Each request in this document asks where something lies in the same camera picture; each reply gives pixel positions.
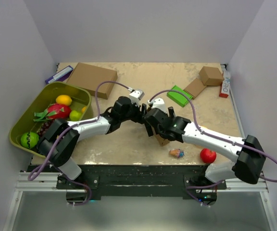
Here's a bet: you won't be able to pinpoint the brown cardboard box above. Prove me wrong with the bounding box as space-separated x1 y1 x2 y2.
152 128 170 146

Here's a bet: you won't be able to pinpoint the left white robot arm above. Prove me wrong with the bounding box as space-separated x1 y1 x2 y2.
36 96 147 189

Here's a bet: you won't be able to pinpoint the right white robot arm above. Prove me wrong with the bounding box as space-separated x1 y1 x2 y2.
144 108 265 189

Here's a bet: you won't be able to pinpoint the green flat box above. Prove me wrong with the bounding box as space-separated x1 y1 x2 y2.
167 85 193 107

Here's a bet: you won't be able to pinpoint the flat small cardboard box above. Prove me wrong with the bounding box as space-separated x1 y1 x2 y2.
184 78 206 99

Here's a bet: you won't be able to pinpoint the small cardboard cube box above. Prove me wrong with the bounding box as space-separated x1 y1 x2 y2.
199 66 224 86

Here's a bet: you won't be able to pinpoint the large flat cardboard box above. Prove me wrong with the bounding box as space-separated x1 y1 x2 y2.
67 63 118 96

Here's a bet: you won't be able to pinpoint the red white box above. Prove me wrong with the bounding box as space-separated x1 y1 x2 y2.
219 70 231 98

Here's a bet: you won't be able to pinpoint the purple white box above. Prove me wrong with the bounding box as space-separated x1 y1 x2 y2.
45 65 74 84

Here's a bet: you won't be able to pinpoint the small colourful toy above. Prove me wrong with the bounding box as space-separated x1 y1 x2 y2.
169 149 184 158

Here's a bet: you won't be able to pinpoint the olive green plastic bin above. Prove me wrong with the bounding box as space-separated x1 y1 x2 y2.
9 82 94 158

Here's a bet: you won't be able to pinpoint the red apple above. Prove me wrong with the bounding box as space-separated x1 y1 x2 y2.
200 148 217 164

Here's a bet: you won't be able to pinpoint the green pear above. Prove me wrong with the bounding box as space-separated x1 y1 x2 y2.
69 110 82 121

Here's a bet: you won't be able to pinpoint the yellow lemon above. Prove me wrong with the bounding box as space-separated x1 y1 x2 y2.
55 95 72 106

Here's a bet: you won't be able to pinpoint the red dragon fruit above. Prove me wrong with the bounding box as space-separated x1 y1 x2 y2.
33 103 72 122

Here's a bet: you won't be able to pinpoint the dark purple grapes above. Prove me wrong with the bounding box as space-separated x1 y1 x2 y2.
37 120 54 138

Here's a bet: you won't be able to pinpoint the green round fruit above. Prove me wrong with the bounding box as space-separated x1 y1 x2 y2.
20 132 39 149

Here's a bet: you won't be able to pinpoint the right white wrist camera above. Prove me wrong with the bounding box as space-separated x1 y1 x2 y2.
148 98 167 113

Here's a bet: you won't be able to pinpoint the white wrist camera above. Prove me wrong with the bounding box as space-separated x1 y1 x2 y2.
148 98 167 113
129 90 145 107

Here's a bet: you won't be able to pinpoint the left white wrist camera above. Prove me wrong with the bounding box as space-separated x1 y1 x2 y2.
129 90 145 107

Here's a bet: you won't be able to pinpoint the black base frame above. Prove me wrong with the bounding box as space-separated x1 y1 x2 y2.
26 164 228 207

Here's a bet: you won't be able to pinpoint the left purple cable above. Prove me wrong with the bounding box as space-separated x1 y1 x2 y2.
27 81 134 206

